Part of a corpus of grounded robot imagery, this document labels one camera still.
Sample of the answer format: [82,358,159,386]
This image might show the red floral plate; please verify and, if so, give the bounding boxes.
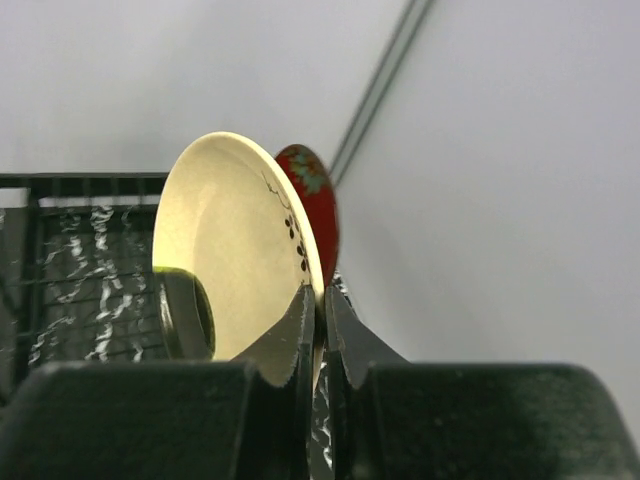
[275,144,340,286]

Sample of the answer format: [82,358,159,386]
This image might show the black wire dish rack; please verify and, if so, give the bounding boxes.
[1,174,332,479]

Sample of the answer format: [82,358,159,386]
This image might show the cream plate with black sprig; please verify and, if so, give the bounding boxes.
[152,132,325,386]

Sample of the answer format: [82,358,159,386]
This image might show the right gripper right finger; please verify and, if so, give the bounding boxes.
[325,288,639,479]

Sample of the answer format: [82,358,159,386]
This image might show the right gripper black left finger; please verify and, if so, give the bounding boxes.
[1,286,315,479]

